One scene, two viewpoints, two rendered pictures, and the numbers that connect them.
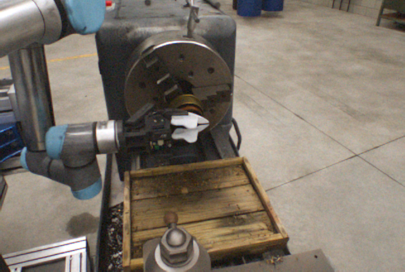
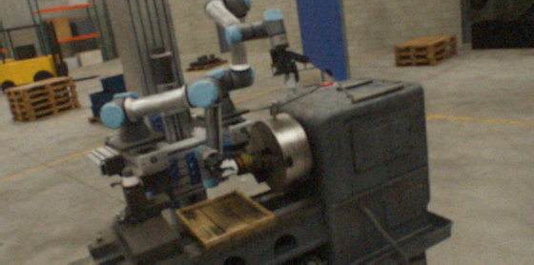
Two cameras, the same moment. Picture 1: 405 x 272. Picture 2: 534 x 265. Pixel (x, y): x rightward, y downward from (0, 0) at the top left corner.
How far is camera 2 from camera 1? 174 cm
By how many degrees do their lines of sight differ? 70
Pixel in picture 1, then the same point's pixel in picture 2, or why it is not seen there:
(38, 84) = (209, 125)
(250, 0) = not seen: outside the picture
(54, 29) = (186, 103)
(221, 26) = (316, 117)
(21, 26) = (173, 101)
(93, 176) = (206, 175)
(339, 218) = not seen: outside the picture
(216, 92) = (269, 160)
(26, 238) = not seen: hidden behind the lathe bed
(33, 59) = (208, 112)
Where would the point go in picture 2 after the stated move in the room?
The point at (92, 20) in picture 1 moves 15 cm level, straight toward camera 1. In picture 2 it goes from (200, 102) to (169, 112)
